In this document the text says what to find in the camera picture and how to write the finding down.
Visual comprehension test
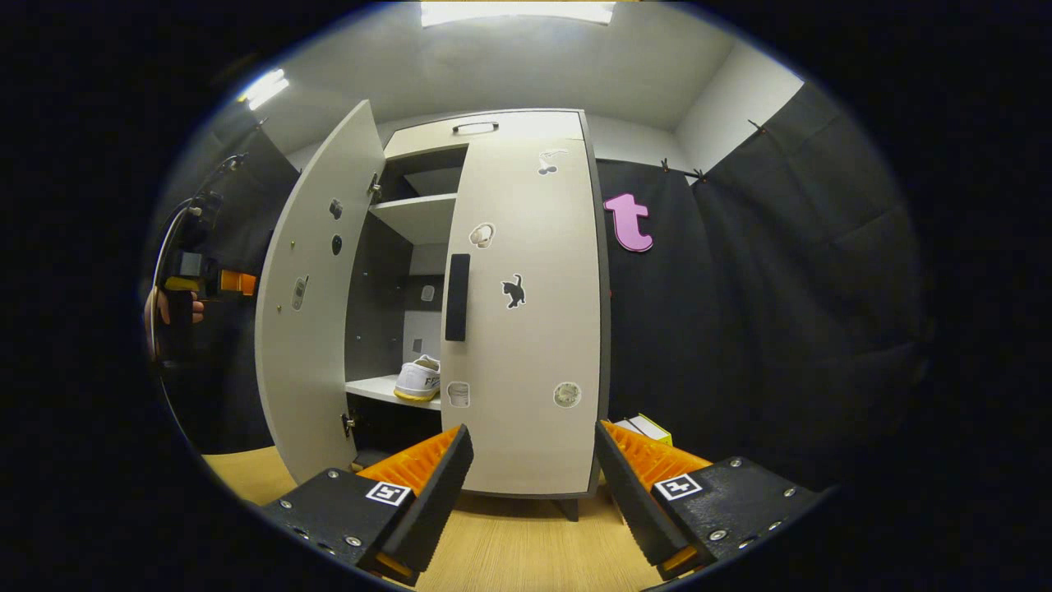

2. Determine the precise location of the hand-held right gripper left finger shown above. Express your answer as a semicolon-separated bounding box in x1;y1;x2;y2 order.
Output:
261;424;476;586

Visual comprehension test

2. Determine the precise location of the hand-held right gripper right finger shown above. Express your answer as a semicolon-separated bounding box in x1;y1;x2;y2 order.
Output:
594;419;827;580

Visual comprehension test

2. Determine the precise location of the white shoe cabinet door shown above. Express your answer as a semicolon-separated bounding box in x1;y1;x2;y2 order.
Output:
440;136;605;497
255;100;387;486

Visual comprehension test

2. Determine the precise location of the white canvas shoe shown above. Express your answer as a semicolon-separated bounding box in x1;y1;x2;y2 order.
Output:
394;355;441;402

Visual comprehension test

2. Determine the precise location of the white grey shoe cabinet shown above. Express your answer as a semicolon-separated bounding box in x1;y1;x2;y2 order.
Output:
345;109;613;523

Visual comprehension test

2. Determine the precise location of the white cabinet shelf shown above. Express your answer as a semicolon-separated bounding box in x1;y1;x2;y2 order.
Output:
370;193;458;245
345;375;442;410

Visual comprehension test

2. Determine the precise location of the yellow cardboard box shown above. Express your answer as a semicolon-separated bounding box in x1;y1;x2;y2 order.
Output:
615;414;673;449

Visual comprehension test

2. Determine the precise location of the black backdrop cloth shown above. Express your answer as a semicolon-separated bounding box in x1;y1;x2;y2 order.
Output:
596;82;934;486
148;123;301;453

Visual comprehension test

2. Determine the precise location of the ceiling light panel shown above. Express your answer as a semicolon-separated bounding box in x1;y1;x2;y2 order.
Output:
421;0;616;28
238;68;291;111

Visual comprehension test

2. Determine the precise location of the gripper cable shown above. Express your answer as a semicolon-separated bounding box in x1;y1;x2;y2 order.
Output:
148;152;249;356

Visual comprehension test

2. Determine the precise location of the black door handle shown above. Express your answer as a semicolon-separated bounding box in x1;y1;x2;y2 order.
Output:
445;253;471;342

